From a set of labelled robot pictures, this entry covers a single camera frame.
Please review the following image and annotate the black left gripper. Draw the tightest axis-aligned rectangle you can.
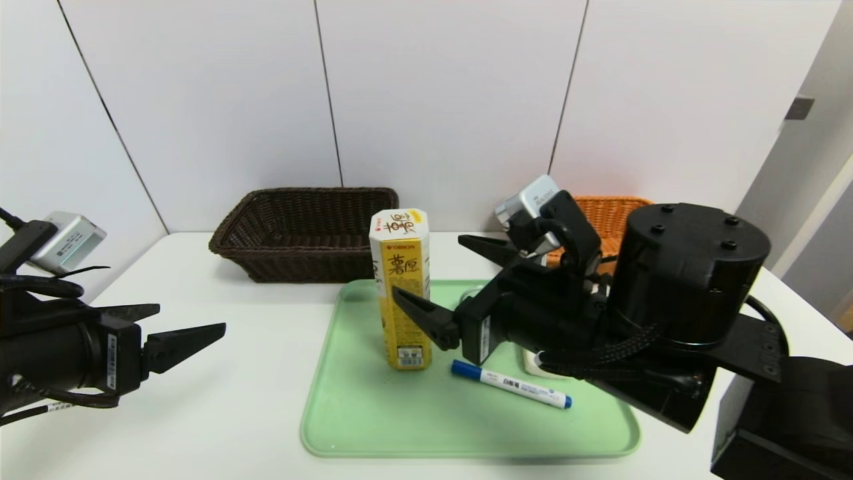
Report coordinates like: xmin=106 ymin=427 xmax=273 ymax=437
xmin=0 ymin=303 xmax=227 ymax=412

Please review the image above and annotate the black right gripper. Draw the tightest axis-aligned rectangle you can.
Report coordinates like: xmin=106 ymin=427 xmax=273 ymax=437
xmin=391 ymin=233 xmax=602 ymax=366

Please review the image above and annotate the yellow snack box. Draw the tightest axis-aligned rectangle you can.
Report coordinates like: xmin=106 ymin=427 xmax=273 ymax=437
xmin=370 ymin=209 xmax=432 ymax=371

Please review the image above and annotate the white eraser block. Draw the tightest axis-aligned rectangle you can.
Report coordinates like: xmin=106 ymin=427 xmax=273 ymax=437
xmin=522 ymin=347 xmax=557 ymax=379

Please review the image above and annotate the white marker with blue cap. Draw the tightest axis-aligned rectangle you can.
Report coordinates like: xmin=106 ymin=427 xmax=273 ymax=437
xmin=450 ymin=359 xmax=572 ymax=409

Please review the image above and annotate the orange wicker basket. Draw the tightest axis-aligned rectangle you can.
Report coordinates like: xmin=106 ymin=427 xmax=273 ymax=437
xmin=546 ymin=195 xmax=654 ymax=274

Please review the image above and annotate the dark brown wicker basket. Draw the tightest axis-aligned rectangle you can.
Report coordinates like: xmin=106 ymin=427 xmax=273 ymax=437
xmin=209 ymin=187 xmax=400 ymax=284

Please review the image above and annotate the green plastic tray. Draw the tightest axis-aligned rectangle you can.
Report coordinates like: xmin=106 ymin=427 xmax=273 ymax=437
xmin=300 ymin=279 xmax=641 ymax=458

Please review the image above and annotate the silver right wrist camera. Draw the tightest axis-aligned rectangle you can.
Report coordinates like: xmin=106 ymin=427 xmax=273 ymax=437
xmin=494 ymin=175 xmax=562 ymax=234

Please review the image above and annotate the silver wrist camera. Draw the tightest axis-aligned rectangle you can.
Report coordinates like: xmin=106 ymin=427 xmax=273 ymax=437
xmin=494 ymin=175 xmax=562 ymax=234
xmin=27 ymin=212 xmax=107 ymax=274

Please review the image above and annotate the black left wrist camera cable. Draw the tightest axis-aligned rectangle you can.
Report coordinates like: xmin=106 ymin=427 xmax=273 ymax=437
xmin=0 ymin=273 xmax=84 ymax=299

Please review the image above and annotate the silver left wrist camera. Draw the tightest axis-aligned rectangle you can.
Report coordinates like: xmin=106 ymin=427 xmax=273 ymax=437
xmin=27 ymin=212 xmax=107 ymax=274

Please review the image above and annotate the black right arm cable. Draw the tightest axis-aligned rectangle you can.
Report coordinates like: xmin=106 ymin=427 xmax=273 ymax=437
xmin=536 ymin=293 xmax=790 ymax=384

